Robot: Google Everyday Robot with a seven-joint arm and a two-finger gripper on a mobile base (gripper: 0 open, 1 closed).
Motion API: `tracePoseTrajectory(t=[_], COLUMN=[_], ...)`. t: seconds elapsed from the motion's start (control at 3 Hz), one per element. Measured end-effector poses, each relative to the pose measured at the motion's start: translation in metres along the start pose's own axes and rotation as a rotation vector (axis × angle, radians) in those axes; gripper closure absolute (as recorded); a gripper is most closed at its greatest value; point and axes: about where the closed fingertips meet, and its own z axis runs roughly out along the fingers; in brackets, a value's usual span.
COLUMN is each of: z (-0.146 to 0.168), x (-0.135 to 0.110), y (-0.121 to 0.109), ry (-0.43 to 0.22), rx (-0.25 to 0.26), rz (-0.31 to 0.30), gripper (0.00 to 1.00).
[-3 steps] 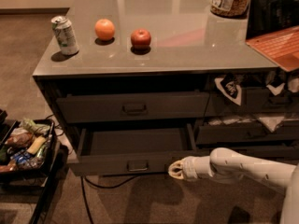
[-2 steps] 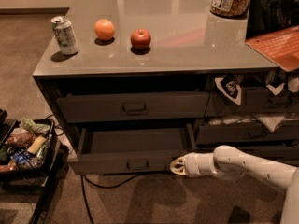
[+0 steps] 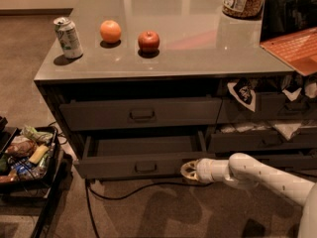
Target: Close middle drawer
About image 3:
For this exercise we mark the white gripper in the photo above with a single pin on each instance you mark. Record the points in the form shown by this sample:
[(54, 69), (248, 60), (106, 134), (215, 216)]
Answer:
[(205, 171)]

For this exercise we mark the grey drawer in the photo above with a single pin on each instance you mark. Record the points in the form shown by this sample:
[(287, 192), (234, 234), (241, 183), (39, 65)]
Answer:
[(287, 161), (139, 158), (140, 113), (266, 140), (268, 106)]

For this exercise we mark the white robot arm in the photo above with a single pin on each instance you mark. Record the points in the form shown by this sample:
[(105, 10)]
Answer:
[(241, 171)]

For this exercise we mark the grey drawer cabinet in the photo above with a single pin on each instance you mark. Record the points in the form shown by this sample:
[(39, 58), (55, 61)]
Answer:
[(200, 51)]

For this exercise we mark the white crumpled bag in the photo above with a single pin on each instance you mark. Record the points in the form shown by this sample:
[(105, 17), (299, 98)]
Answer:
[(288, 129)]

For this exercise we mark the red apple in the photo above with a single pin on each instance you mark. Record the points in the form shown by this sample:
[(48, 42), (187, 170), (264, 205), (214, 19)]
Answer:
[(148, 41)]

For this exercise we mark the orange fruit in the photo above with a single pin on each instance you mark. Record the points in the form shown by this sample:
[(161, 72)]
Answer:
[(110, 31)]

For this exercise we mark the black bin of snacks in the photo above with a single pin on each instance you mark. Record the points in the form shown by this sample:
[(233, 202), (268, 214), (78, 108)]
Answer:
[(28, 158)]

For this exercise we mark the glass jar of nuts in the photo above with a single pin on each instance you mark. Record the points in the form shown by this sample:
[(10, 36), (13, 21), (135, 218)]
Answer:
[(242, 9)]

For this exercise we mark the white green soda can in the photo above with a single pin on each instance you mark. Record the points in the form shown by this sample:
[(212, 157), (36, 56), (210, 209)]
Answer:
[(66, 34)]

